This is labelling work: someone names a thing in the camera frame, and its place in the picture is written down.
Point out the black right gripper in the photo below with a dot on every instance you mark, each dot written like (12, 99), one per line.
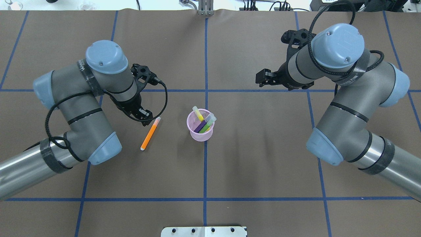
(280, 75)

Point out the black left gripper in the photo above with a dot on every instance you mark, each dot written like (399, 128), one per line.
(130, 106)

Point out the orange marker pen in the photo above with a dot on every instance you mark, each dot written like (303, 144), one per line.
(150, 133)

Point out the yellow marker pen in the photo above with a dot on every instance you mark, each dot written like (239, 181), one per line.
(198, 113)

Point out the green marker pen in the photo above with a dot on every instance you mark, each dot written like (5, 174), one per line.
(210, 119)

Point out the purple marker pen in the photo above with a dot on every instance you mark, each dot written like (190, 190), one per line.
(200, 126)

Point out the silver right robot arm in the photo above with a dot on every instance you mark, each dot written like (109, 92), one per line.
(338, 53)

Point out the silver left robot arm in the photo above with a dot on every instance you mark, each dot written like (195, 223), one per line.
(76, 126)

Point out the pink mesh pen holder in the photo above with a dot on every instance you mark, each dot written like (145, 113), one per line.
(193, 123)

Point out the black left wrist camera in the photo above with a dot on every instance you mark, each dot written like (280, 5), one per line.
(143, 76)

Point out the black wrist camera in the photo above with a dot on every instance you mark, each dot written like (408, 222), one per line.
(143, 76)
(296, 39)

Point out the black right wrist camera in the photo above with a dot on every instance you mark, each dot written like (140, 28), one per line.
(296, 39)

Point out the aluminium frame post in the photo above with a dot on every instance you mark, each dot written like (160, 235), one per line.
(205, 7)

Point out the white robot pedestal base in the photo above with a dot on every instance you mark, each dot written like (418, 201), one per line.
(205, 231)

